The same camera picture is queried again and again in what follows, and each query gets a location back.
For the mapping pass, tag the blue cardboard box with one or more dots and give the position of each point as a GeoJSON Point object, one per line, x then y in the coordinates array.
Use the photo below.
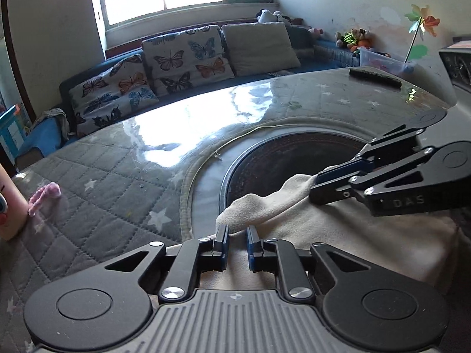
{"type": "Point", "coordinates": [11, 132]}

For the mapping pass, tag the plain beige cushion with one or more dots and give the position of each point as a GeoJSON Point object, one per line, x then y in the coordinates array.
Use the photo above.
{"type": "Point", "coordinates": [257, 47]}

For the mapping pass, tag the grey quilted star table cover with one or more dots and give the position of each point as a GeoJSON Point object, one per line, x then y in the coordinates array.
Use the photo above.
{"type": "Point", "coordinates": [110, 176]}

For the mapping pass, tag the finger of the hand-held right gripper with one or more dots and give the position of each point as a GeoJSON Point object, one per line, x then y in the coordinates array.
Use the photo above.
{"type": "Point", "coordinates": [346, 171]}
{"type": "Point", "coordinates": [331, 193]}

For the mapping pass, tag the black remote control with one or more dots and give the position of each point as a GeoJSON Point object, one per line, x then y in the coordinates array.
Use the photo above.
{"type": "Point", "coordinates": [375, 76]}

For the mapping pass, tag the small butterfly print cushion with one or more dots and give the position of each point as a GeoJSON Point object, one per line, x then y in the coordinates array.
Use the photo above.
{"type": "Point", "coordinates": [110, 95]}

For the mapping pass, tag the panda plush toy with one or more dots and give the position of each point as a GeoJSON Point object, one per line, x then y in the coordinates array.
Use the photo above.
{"type": "Point", "coordinates": [266, 15]}

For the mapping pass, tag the blue sofa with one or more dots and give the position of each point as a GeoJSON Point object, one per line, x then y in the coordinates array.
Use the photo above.
{"type": "Point", "coordinates": [312, 53]}

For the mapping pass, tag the cream fleece garment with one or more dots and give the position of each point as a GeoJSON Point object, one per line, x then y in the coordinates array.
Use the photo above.
{"type": "Point", "coordinates": [331, 228]}

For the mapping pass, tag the colourful pinwheel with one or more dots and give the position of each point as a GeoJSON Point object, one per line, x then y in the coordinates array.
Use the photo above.
{"type": "Point", "coordinates": [423, 22]}

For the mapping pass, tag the blue cloth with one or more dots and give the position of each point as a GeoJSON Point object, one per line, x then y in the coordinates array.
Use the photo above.
{"type": "Point", "coordinates": [44, 132]}

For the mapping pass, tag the pink plush toy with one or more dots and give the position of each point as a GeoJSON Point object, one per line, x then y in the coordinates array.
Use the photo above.
{"type": "Point", "coordinates": [315, 32]}

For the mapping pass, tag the stuffed toys on sofa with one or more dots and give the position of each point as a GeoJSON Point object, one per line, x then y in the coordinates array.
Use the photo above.
{"type": "Point", "coordinates": [355, 38]}

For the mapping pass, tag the clear plastic storage bin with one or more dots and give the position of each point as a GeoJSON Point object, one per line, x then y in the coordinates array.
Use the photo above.
{"type": "Point", "coordinates": [382, 62]}

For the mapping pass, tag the large butterfly print cushion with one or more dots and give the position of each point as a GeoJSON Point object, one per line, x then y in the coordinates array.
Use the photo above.
{"type": "Point", "coordinates": [187, 59]}

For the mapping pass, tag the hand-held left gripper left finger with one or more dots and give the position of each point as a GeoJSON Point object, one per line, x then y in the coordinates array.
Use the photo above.
{"type": "Point", "coordinates": [223, 241]}

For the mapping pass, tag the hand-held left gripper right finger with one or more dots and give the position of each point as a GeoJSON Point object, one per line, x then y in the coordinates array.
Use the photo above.
{"type": "Point", "coordinates": [251, 242]}

